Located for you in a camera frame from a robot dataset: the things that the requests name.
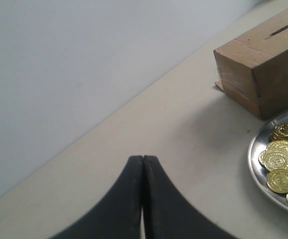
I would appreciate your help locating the round silver metal plate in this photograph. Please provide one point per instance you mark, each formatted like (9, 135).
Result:
(259, 143)

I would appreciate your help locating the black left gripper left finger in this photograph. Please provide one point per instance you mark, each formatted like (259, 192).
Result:
(118, 214)

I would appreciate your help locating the gold coin top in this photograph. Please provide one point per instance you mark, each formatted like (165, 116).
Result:
(281, 131)

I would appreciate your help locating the brown cardboard coin box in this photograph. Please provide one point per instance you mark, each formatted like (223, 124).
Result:
(253, 67)

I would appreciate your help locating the gold coin dark left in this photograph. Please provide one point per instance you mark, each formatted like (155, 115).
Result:
(277, 181)

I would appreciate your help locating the gold coin upper left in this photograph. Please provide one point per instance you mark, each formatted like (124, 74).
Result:
(275, 160)

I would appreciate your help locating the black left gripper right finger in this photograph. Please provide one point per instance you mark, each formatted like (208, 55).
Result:
(166, 212)

